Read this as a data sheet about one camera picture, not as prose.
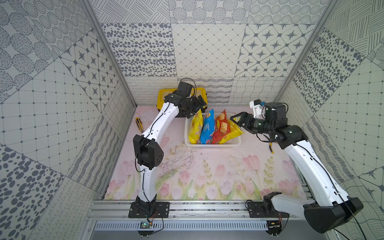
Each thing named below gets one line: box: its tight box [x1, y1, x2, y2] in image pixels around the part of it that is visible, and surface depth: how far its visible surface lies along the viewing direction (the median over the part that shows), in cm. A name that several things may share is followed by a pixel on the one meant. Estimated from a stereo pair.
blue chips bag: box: [200, 108, 215, 145], surface depth 91 cm
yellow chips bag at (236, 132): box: [219, 119, 245, 145], surface depth 92 cm
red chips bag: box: [211, 108, 231, 145], surface depth 90 cm
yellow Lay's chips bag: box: [188, 108, 203, 145], surface depth 90 cm
